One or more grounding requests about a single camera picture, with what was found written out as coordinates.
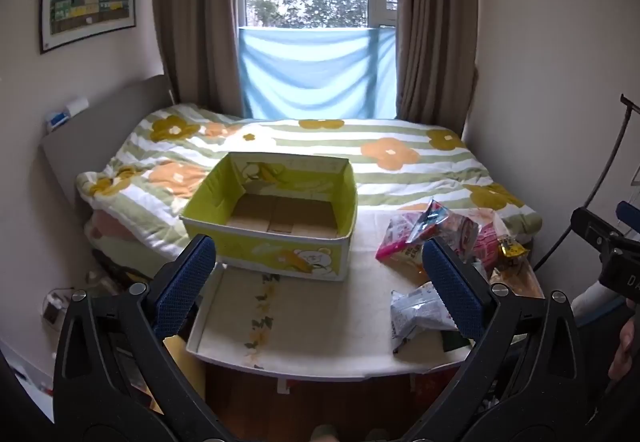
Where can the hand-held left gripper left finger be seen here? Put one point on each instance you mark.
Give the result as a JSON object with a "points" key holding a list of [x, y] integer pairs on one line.
{"points": [[185, 287]]}

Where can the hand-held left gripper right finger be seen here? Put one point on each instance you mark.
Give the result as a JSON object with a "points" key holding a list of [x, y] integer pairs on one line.
{"points": [[455, 292]]}

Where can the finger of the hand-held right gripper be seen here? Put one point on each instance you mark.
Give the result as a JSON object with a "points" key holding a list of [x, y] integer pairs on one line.
{"points": [[629, 212], [592, 227]]}

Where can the grey white snack packet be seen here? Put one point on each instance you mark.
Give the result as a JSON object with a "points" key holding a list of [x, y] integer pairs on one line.
{"points": [[417, 314]]}

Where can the white red snack packet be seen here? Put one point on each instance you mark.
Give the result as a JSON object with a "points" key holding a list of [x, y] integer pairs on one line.
{"points": [[462, 229]]}

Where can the clear waffle packet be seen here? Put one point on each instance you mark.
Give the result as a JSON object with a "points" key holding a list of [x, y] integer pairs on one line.
{"points": [[517, 283]]}

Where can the gold chocolate snack packet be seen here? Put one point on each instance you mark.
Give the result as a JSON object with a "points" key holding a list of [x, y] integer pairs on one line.
{"points": [[512, 247]]}

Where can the pink white snack packet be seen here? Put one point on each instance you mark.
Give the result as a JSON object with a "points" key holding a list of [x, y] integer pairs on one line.
{"points": [[395, 242]]}

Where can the blue red shiny snack packet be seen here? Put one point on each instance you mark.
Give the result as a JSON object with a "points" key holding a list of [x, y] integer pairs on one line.
{"points": [[430, 217]]}

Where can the yellow cardboard box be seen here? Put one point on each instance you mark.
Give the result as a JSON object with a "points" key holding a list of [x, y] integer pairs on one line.
{"points": [[310, 262]]}

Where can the person's right hand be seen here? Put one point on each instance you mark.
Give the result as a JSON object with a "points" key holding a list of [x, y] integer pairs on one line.
{"points": [[625, 352]]}

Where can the green pink bedsheet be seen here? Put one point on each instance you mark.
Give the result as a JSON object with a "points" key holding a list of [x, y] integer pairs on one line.
{"points": [[125, 232]]}

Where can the yellow envelope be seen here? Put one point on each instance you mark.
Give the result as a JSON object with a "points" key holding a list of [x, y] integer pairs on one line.
{"points": [[187, 377]]}

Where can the striped floral blanket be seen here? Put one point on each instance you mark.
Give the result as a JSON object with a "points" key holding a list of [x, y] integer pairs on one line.
{"points": [[400, 182]]}

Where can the white round table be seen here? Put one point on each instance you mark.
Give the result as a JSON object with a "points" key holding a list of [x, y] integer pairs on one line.
{"points": [[282, 372]]}

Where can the small white device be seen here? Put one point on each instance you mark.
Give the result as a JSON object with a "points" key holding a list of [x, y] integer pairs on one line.
{"points": [[55, 307]]}

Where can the grey bed headboard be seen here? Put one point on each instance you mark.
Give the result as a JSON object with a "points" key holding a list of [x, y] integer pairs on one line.
{"points": [[100, 132]]}

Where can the white and blue bottle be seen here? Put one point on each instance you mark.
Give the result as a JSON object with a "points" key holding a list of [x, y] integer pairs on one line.
{"points": [[67, 115]]}

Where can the light blue cloth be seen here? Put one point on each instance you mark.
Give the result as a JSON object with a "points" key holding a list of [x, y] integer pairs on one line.
{"points": [[310, 72]]}

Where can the brown curtain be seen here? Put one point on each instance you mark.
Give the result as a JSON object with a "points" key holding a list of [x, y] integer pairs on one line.
{"points": [[435, 22], [200, 12]]}

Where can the framed wall picture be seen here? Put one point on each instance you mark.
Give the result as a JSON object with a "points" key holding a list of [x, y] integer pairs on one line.
{"points": [[90, 2]]}

